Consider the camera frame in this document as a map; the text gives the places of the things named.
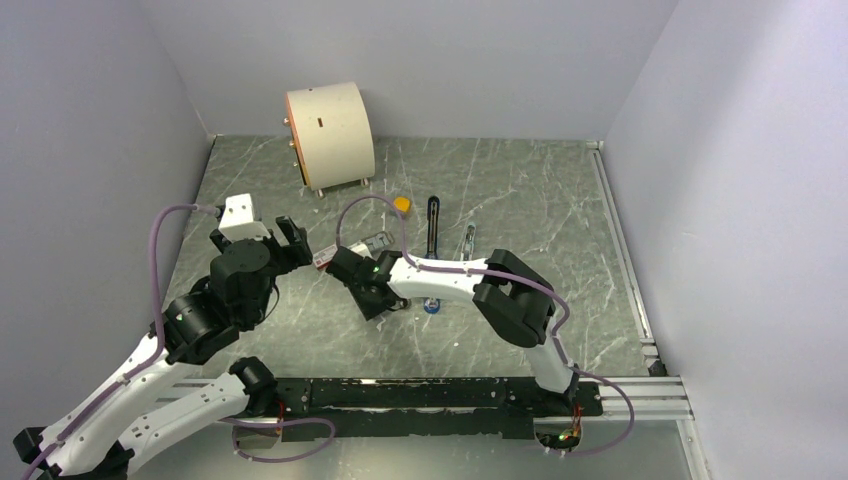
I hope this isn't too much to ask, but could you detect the red white staple box sleeve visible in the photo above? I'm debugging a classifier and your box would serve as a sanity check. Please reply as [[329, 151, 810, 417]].
[[313, 245, 338, 270]]

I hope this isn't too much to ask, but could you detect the blue black stapler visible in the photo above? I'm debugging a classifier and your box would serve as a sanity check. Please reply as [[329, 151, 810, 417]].
[[423, 195, 440, 314]]

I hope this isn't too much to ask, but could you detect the light blue small box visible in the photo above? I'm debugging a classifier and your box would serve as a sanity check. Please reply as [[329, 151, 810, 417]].
[[460, 222, 476, 261]]

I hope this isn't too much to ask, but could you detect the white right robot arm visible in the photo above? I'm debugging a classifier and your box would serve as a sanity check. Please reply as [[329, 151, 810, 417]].
[[325, 247, 579, 414]]

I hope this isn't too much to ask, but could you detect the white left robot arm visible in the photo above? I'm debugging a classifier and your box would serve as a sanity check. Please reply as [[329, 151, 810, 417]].
[[13, 216, 313, 479]]

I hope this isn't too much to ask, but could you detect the yellow grey small box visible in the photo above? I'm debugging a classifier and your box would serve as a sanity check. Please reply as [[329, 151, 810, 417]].
[[392, 196, 412, 219]]

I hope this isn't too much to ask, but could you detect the beige cylindrical drum device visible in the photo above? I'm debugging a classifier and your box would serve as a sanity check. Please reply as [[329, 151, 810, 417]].
[[284, 82, 376, 198]]

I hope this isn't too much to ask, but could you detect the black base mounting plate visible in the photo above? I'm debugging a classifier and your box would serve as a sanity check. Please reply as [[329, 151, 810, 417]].
[[266, 377, 604, 440]]

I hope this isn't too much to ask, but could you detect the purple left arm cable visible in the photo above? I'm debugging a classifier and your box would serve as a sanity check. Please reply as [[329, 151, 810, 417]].
[[19, 203, 337, 480]]

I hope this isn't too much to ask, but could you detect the aluminium right side rail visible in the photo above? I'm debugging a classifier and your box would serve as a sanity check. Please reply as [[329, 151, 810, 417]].
[[586, 140, 668, 377]]

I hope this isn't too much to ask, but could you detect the aluminium rail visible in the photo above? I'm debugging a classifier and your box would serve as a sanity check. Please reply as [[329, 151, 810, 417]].
[[586, 140, 668, 377], [111, 374, 694, 425]]

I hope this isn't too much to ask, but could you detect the aluminium front rail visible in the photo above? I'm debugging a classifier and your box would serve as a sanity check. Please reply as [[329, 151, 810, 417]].
[[111, 374, 694, 425]]

